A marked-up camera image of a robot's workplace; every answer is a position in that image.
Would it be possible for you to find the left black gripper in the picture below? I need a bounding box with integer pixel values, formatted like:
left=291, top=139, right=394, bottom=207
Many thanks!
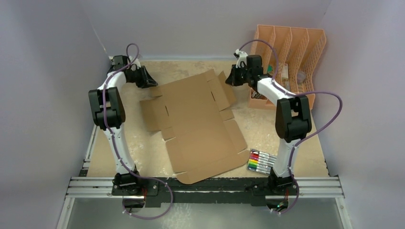
left=128, top=66, right=158, bottom=89

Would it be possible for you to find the brown cardboard box sheet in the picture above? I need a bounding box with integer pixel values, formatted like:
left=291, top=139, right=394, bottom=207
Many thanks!
left=140, top=70, right=250, bottom=184

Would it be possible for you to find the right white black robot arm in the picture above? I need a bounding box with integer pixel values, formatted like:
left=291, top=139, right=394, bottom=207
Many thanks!
left=225, top=50, right=312, bottom=194

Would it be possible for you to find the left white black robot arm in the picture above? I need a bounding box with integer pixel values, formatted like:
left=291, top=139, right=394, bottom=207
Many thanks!
left=88, top=55, right=158, bottom=195

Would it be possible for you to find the white paper box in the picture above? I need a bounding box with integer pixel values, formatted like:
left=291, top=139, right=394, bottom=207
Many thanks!
left=281, top=63, right=288, bottom=80

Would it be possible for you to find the orange plastic file organizer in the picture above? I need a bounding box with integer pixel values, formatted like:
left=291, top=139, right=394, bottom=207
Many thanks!
left=250, top=25, right=326, bottom=94

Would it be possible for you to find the clear plastic cup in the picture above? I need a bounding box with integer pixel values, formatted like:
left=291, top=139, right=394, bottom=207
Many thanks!
left=296, top=70, right=307, bottom=84

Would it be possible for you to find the pack of coloured markers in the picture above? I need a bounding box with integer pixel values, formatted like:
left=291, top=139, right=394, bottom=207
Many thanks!
left=247, top=149, right=277, bottom=175

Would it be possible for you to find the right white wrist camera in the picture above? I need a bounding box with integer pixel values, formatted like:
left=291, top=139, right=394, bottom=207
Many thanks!
left=234, top=49, right=248, bottom=68

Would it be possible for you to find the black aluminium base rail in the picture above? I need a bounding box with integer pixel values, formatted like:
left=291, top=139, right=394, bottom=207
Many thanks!
left=64, top=176, right=345, bottom=209

